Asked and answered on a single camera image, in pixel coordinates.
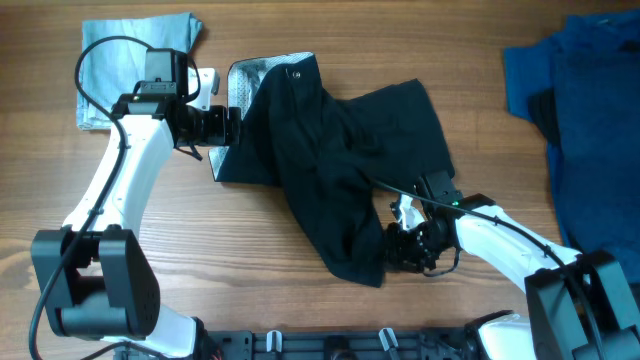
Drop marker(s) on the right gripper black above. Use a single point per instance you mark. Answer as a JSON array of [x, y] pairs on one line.
[[396, 255]]

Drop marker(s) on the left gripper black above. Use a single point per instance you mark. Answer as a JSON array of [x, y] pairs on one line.
[[217, 136]]

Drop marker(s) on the black shorts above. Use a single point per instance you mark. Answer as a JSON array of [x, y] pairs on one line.
[[326, 152]]

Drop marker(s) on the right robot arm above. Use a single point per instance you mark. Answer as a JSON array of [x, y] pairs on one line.
[[580, 306]]

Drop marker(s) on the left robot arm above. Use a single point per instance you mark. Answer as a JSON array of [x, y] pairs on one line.
[[95, 281]]

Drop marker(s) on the blue t-shirt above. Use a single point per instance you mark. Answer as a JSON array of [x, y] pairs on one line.
[[580, 87]]

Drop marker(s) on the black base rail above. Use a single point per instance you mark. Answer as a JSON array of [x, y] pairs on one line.
[[325, 345]]

